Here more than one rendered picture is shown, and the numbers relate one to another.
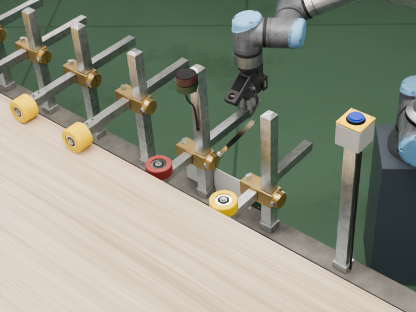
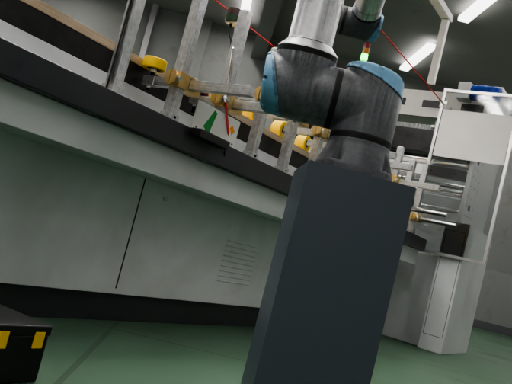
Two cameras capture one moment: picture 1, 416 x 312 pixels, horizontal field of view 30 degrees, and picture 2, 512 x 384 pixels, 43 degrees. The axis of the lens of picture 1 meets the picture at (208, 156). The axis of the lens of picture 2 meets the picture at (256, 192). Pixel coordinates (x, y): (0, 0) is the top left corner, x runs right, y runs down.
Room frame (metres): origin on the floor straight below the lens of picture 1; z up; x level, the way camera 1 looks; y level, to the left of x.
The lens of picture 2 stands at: (1.62, -2.24, 0.39)
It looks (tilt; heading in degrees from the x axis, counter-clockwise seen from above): 4 degrees up; 80
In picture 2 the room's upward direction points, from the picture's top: 14 degrees clockwise
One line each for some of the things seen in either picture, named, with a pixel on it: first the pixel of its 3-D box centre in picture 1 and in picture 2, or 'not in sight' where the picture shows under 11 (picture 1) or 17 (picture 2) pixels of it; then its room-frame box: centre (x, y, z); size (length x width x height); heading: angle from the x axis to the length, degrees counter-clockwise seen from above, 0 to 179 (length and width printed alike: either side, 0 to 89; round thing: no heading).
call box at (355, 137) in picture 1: (355, 132); not in sight; (1.48, -0.36, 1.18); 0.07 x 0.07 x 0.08; 47
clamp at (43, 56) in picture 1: (33, 51); (322, 133); (2.35, 0.58, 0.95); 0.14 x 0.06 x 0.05; 47
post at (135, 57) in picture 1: (142, 114); (262, 107); (1.99, 0.20, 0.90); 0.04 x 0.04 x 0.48; 47
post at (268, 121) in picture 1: (269, 179); (183, 63); (1.66, -0.17, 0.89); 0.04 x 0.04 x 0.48; 47
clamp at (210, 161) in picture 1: (197, 155); (225, 102); (1.84, 0.03, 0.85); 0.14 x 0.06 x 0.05; 47
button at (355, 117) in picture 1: (355, 118); not in sight; (1.48, -0.36, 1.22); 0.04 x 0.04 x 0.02
